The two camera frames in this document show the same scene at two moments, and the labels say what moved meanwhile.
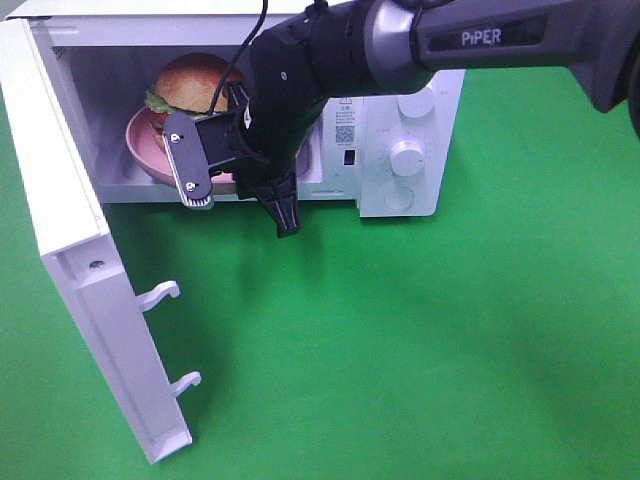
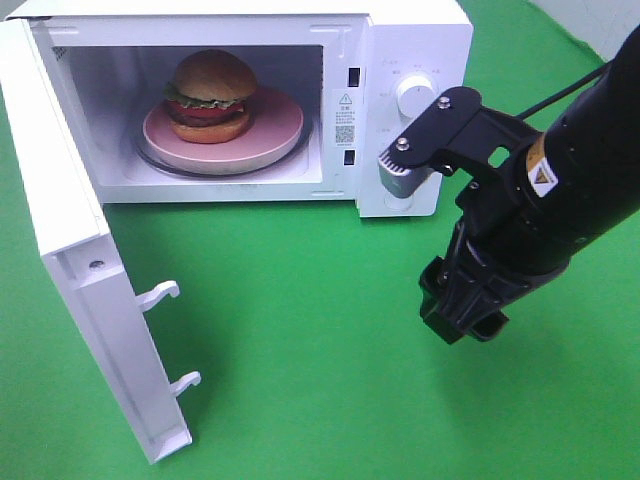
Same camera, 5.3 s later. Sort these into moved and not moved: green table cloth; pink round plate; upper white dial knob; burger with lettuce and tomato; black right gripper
Moved: pink round plate; burger with lettuce and tomato; black right gripper
Not moved: upper white dial knob; green table cloth
